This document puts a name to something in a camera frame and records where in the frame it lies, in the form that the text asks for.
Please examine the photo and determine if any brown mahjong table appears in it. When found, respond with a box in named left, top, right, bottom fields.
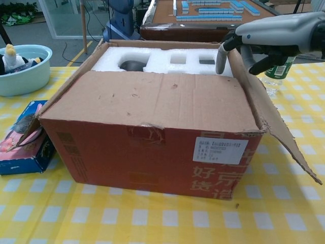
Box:
left=139, top=0, right=293, bottom=54

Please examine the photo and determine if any red cardboard shipping box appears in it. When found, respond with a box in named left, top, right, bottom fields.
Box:
left=16, top=38, right=323, bottom=201

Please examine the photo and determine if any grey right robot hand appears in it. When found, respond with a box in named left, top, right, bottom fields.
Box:
left=215, top=11, right=325, bottom=76

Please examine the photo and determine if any wooden pole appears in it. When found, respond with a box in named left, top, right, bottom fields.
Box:
left=80, top=0, right=88, bottom=54

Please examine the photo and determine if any white plastic basket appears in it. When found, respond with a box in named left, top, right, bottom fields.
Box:
left=296, top=49, right=325, bottom=62

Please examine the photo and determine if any clear water bottle green label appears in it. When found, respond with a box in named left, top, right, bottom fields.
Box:
left=261, top=56, right=297, bottom=97

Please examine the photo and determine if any white foam packing insert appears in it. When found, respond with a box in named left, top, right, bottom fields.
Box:
left=90, top=47, right=234, bottom=77

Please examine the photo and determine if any yellow white checkered tablecloth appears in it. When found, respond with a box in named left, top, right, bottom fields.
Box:
left=0, top=62, right=325, bottom=244

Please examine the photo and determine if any blue white robot base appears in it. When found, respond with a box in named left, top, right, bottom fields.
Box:
left=103, top=0, right=136, bottom=42

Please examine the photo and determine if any green bag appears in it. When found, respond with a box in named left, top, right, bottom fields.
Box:
left=1, top=12, right=35, bottom=26

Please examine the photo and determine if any light blue plastic basin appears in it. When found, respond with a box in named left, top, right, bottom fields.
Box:
left=0, top=44, right=53, bottom=97

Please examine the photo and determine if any penguin plush toy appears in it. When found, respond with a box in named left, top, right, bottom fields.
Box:
left=0, top=43, right=44, bottom=76

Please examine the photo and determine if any dark grey rounded device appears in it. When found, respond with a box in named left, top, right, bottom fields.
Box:
left=119, top=60, right=149, bottom=72

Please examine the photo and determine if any white framed glass partition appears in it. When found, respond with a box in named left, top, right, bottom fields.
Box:
left=38, top=0, right=109, bottom=40

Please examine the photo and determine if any dark blue snack packet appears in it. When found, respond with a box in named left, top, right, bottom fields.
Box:
left=14, top=62, right=35, bottom=74

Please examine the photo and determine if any blue pink cookie box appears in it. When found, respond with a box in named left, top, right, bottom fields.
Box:
left=0, top=100, right=57, bottom=176

